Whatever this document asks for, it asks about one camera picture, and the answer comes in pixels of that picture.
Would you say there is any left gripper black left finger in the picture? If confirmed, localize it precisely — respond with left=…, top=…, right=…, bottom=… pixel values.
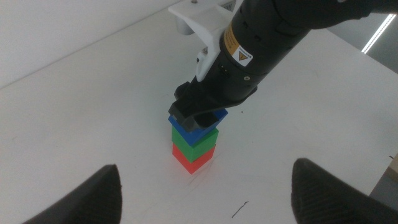
left=21, top=164, right=123, bottom=224

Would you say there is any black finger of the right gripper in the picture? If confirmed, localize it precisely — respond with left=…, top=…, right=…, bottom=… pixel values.
left=195, top=110, right=218, bottom=128
left=168, top=102, right=203, bottom=133

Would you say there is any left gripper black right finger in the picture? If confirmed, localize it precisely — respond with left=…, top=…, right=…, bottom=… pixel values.
left=290, top=157, right=398, bottom=224

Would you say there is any blue cube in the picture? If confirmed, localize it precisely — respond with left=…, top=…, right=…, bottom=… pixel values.
left=168, top=108, right=229, bottom=147

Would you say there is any green cube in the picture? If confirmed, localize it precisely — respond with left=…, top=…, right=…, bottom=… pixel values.
left=171, top=126, right=220, bottom=163

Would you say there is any red cube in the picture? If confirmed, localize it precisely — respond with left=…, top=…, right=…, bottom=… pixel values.
left=172, top=142, right=216, bottom=175

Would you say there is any beige object beside table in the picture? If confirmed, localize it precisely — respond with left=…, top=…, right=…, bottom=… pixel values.
left=387, top=154, right=398, bottom=175

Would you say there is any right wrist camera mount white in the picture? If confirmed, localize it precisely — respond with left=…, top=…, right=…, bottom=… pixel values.
left=168, top=0, right=243, bottom=82

